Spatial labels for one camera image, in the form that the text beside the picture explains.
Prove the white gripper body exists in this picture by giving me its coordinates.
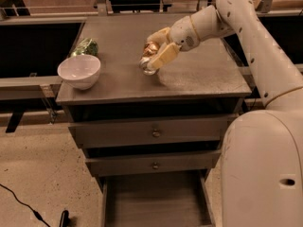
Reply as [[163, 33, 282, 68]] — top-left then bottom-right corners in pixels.
[[169, 16, 200, 51]]

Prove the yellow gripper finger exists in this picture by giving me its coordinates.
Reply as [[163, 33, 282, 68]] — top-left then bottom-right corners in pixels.
[[147, 43, 180, 70], [147, 27, 170, 45]]

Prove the orange soda can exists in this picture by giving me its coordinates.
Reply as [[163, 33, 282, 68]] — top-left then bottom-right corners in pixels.
[[139, 42, 159, 76]]

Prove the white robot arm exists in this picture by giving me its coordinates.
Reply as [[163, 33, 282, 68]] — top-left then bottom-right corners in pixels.
[[143, 0, 303, 227]]

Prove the brass top drawer knob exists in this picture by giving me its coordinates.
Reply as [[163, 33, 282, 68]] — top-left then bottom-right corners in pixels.
[[152, 130, 161, 138]]

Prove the brass drawer knob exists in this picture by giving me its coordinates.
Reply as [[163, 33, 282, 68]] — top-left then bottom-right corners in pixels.
[[151, 162, 159, 170], [152, 130, 161, 138]]

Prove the top grey drawer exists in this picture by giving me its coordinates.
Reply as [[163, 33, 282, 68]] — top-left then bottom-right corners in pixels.
[[69, 113, 238, 148]]

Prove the grey wooden drawer cabinet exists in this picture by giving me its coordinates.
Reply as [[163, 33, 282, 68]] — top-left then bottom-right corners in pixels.
[[56, 13, 253, 227]]

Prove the middle grey drawer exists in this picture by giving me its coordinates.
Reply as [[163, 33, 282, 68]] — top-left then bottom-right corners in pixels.
[[86, 150, 221, 177]]

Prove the brass middle drawer knob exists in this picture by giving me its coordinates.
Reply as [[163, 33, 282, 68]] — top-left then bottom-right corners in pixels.
[[151, 162, 159, 170]]

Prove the open bottom grey drawer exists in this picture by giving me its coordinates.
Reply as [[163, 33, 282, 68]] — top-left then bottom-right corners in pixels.
[[101, 170, 216, 227]]

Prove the green chip bag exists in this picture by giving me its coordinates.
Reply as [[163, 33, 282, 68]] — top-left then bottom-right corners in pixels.
[[70, 38, 98, 57]]

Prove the white bowl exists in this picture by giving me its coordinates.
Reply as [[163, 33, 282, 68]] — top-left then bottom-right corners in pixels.
[[57, 55, 101, 90]]

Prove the black plug on floor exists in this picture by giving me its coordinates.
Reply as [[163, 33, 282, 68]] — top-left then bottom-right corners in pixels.
[[59, 210, 70, 227]]

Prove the black floor cable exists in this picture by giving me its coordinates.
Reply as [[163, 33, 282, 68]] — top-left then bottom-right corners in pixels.
[[0, 182, 52, 227]]

